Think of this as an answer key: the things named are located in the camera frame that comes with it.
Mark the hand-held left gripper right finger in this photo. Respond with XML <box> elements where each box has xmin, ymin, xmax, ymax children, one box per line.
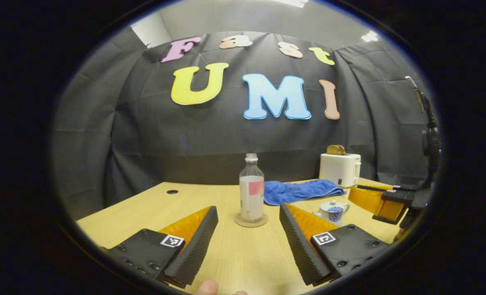
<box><xmin>279</xmin><ymin>203</ymin><xmax>391</xmax><ymax>287</ymax></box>

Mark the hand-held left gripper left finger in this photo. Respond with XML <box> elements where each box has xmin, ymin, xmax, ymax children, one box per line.
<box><xmin>99</xmin><ymin>206</ymin><xmax>219</xmax><ymax>289</ymax></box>

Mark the round woven coaster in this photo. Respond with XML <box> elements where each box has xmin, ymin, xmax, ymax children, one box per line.
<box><xmin>234</xmin><ymin>212</ymin><xmax>269</xmax><ymax>228</ymax></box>

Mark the clear plastic water bottle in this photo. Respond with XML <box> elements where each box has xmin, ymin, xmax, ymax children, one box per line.
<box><xmin>239</xmin><ymin>153</ymin><xmax>265</xmax><ymax>224</ymax></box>

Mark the white toaster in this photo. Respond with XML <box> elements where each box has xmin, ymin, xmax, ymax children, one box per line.
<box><xmin>319</xmin><ymin>153</ymin><xmax>362</xmax><ymax>188</ymax></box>

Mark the blue towel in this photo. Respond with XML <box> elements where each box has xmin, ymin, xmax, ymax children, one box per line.
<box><xmin>264</xmin><ymin>179</ymin><xmax>347</xmax><ymax>206</ymax></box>

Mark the long ceiling light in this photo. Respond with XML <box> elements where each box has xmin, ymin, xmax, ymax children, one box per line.
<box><xmin>267</xmin><ymin>0</ymin><xmax>309</xmax><ymax>9</ymax></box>

